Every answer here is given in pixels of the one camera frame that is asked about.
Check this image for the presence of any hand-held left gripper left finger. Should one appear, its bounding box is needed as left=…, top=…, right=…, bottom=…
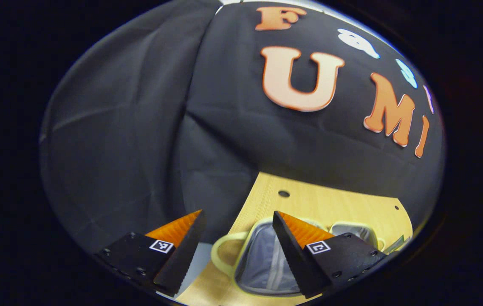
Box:
left=94, top=209, right=208, bottom=298

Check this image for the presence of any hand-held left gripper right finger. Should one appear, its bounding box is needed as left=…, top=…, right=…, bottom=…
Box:
left=271, top=210, right=389, bottom=299

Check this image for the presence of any green-ended skin care tube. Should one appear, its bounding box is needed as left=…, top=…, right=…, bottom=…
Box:
left=384, top=235, right=412, bottom=255

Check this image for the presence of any black backdrop cloth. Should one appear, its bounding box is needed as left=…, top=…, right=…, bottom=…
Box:
left=40, top=0, right=446, bottom=255

